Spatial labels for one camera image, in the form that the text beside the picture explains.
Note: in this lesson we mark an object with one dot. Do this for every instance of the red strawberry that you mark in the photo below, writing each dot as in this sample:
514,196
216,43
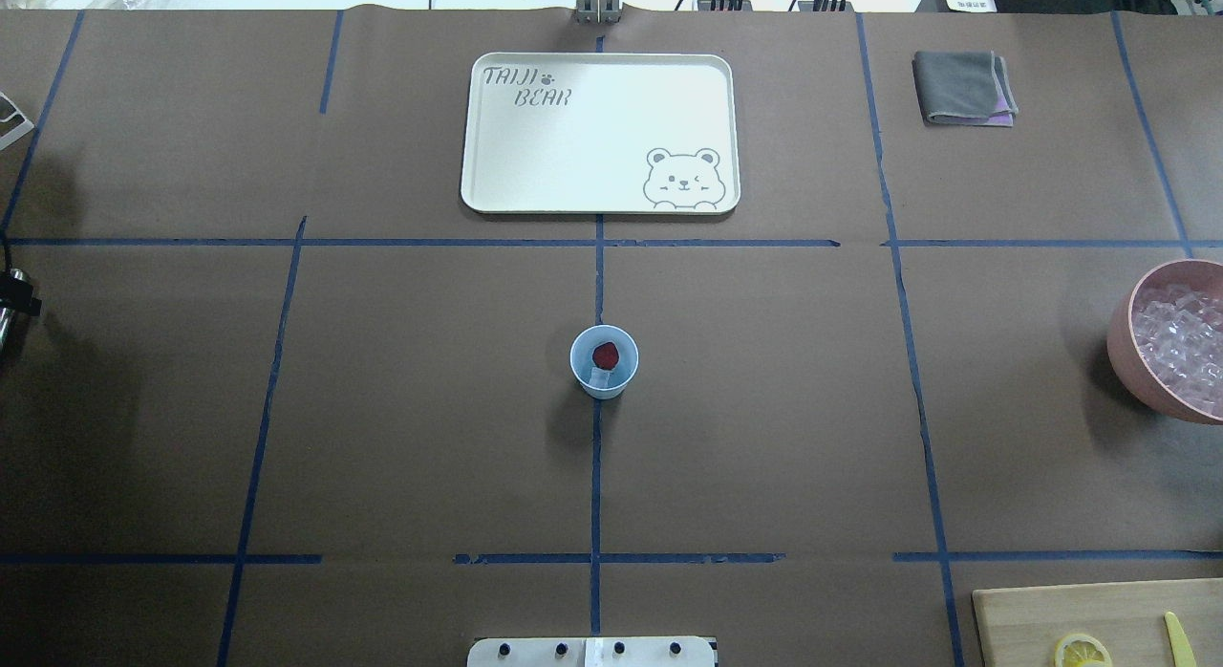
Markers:
606,356

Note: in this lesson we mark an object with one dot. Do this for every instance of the light blue plastic cup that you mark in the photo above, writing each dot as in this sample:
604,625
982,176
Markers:
602,384

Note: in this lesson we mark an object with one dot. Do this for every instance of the metal muddler black tip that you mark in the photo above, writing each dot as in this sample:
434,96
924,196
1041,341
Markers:
17,298

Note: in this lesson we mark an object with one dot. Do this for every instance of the pile of ice cubes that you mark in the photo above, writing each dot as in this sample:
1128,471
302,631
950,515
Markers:
1178,332

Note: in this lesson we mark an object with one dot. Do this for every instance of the cream bear tray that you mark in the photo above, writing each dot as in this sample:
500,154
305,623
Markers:
601,133

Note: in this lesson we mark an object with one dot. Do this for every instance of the grey folded cloth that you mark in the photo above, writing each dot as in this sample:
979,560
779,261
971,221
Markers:
964,89

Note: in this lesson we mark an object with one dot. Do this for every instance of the wooden cutting board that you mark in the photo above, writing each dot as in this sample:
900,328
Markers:
1021,626

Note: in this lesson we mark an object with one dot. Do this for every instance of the pink bowl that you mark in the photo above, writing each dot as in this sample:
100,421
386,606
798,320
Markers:
1197,274

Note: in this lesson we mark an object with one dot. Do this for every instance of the lemon slices row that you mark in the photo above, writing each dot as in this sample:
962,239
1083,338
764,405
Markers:
1081,650

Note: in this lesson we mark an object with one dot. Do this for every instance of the aluminium frame post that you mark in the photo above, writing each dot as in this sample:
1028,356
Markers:
598,11

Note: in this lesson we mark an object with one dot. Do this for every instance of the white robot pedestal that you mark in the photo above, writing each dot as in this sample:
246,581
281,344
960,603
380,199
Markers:
649,650

